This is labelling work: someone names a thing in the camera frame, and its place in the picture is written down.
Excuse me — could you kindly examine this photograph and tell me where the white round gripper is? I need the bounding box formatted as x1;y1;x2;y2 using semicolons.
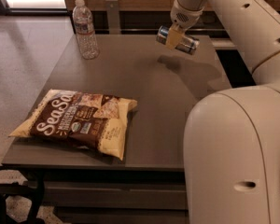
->
165;0;205;49

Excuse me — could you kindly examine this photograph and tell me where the red bull can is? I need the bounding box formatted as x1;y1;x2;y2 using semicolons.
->
156;26;200;55

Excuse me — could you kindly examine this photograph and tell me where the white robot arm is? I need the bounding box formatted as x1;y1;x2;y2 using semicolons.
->
167;0;280;224

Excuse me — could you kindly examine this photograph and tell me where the clear plastic water bottle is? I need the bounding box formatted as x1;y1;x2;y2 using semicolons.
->
72;0;99;60

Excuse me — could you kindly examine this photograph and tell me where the brown sea salt chips bag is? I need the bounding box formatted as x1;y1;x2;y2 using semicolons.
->
10;90;137;160

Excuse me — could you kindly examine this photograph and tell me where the black chair base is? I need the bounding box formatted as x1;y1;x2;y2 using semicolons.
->
0;172;45;224

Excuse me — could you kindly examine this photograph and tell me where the left metal wall bracket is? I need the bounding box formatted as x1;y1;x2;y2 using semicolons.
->
105;0;121;35

